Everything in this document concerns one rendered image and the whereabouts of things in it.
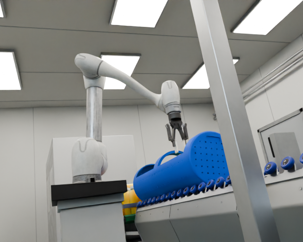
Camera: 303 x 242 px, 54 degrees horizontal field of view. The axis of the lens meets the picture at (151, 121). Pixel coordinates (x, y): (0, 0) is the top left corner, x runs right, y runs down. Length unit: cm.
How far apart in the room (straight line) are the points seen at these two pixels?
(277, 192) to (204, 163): 51
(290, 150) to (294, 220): 26
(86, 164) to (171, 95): 62
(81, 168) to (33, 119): 507
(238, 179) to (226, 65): 32
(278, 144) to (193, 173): 47
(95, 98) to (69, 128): 463
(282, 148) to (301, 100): 455
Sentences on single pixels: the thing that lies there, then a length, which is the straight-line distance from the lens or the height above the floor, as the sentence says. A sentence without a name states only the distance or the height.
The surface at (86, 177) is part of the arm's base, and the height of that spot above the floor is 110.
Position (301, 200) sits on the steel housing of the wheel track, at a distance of 96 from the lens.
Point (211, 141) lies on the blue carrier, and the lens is 151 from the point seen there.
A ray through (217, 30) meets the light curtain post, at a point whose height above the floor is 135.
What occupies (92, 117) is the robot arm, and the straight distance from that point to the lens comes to 192.
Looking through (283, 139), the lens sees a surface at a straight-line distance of 115.
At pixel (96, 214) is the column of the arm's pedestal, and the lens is 153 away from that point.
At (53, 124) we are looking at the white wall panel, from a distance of 659.
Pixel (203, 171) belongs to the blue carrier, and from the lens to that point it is 144.
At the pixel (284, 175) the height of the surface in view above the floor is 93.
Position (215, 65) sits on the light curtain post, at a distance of 86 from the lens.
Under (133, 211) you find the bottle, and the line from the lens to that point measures 233.
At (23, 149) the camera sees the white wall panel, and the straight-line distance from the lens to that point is 646.
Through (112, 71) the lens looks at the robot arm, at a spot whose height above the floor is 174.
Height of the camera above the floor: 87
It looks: 18 degrees up
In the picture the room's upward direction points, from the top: 9 degrees counter-clockwise
